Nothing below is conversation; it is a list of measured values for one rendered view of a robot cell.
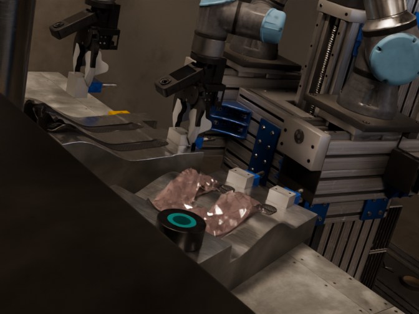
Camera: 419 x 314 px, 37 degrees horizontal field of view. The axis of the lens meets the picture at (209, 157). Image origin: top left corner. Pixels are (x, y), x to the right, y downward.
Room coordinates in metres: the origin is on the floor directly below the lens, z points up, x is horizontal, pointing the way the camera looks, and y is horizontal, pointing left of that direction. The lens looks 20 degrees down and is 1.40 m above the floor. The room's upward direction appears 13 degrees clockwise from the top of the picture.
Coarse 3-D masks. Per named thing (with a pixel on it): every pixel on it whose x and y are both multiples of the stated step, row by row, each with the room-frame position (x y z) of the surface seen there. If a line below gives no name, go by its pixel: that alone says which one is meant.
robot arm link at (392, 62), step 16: (368, 0) 1.40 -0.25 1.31; (384, 0) 1.38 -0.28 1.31; (400, 0) 1.39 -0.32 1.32; (368, 16) 1.41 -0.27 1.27; (384, 16) 1.38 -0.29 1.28; (400, 16) 1.38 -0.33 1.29; (368, 32) 1.39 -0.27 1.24; (384, 32) 1.37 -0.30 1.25; (400, 32) 1.37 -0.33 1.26; (416, 32) 1.39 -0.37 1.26; (368, 48) 1.40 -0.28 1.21; (384, 48) 1.35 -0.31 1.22; (400, 48) 1.35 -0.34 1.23; (416, 48) 1.35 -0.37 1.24; (368, 64) 1.43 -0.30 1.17; (384, 64) 1.36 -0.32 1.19; (400, 64) 1.36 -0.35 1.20; (416, 64) 1.36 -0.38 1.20; (384, 80) 1.37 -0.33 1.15; (400, 80) 1.36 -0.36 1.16
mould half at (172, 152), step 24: (72, 120) 1.38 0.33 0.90; (96, 120) 1.45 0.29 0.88; (120, 120) 1.48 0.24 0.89; (144, 120) 1.52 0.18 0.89; (72, 144) 1.15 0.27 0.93; (96, 144) 1.20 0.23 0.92; (168, 144) 1.39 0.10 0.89; (96, 168) 1.20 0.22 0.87; (120, 168) 1.24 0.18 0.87; (144, 168) 1.28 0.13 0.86; (168, 168) 1.33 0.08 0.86; (192, 168) 1.37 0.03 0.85
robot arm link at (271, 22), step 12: (240, 12) 1.41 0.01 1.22; (252, 12) 1.41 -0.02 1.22; (264, 12) 1.41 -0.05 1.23; (276, 12) 1.42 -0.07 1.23; (240, 24) 1.40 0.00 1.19; (252, 24) 1.40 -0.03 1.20; (264, 24) 1.40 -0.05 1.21; (276, 24) 1.40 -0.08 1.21; (252, 36) 1.42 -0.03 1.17; (264, 36) 1.41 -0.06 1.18; (276, 36) 1.41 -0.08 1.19
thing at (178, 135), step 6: (180, 126) 1.45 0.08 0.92; (168, 132) 1.43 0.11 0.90; (174, 132) 1.41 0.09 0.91; (180, 132) 1.41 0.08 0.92; (186, 132) 1.42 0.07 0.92; (168, 138) 1.43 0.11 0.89; (174, 138) 1.41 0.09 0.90; (180, 138) 1.39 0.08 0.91; (186, 138) 1.41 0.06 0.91; (198, 138) 1.44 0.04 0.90; (204, 138) 1.47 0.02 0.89; (210, 138) 1.49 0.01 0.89; (180, 144) 1.40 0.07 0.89; (186, 144) 1.41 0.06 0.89; (198, 144) 1.44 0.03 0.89
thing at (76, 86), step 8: (72, 72) 1.56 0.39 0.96; (80, 72) 1.58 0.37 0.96; (72, 80) 1.54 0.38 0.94; (80, 80) 1.53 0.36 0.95; (96, 80) 1.58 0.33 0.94; (72, 88) 1.53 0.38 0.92; (80, 88) 1.53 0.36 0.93; (88, 88) 1.55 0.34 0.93; (96, 88) 1.57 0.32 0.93; (72, 96) 1.53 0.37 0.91; (80, 96) 1.53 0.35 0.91
